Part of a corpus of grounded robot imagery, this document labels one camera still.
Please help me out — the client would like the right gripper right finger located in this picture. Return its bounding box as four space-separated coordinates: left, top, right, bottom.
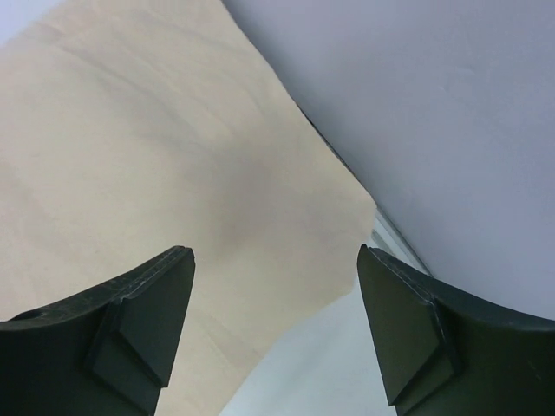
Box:
357 246 554 415

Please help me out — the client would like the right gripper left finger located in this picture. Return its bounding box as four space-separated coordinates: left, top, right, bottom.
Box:
1 246 195 415

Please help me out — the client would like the beige cloth surgical kit wrap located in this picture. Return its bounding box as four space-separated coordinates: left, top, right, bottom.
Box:
1 1 374 415

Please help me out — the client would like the right side aluminium rail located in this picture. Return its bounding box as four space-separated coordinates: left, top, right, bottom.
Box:
369 208 429 276

